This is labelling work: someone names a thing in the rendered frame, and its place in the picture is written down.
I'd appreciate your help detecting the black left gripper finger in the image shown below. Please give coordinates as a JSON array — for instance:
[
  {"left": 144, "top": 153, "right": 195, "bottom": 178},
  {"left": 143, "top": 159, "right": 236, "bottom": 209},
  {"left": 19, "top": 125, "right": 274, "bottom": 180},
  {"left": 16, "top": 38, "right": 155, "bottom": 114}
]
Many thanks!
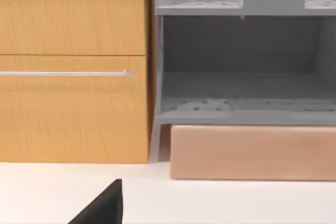
[{"left": 67, "top": 178, "right": 124, "bottom": 224}]

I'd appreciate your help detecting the wooden cupboard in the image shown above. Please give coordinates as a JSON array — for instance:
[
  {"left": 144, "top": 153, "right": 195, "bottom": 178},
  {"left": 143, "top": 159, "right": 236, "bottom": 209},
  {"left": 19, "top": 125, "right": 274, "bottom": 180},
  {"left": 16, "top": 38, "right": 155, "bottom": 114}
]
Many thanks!
[{"left": 0, "top": 0, "right": 158, "bottom": 165}]

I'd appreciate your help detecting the pale wooden drawer front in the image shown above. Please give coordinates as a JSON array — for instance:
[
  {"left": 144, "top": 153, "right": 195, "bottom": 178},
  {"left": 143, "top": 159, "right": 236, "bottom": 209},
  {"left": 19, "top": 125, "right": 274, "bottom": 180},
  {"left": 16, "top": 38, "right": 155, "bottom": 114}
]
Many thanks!
[{"left": 169, "top": 124, "right": 336, "bottom": 182}]

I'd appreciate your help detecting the plain wooden drawer front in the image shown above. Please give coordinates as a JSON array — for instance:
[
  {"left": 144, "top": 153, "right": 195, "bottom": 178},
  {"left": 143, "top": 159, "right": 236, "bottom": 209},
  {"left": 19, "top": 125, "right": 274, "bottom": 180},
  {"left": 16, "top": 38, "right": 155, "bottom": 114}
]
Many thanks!
[{"left": 0, "top": 0, "right": 147, "bottom": 57}]

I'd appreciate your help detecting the grey pierced drawer inside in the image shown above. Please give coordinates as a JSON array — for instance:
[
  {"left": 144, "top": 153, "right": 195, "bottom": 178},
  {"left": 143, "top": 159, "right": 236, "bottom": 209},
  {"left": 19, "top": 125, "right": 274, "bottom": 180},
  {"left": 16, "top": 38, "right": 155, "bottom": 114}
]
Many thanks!
[{"left": 154, "top": 0, "right": 336, "bottom": 162}]

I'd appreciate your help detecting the wooden drawer front with handle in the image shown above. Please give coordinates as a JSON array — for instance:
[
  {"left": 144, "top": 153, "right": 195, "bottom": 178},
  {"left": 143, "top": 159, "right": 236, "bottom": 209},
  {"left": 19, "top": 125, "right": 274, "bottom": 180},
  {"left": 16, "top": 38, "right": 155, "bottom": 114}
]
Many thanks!
[{"left": 0, "top": 55, "right": 150, "bottom": 164}]

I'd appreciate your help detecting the long metal handle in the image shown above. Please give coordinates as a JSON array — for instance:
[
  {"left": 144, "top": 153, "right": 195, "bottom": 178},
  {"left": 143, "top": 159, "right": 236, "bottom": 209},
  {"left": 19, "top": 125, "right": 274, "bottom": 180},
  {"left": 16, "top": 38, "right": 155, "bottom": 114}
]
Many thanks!
[{"left": 0, "top": 69, "right": 134, "bottom": 78}]

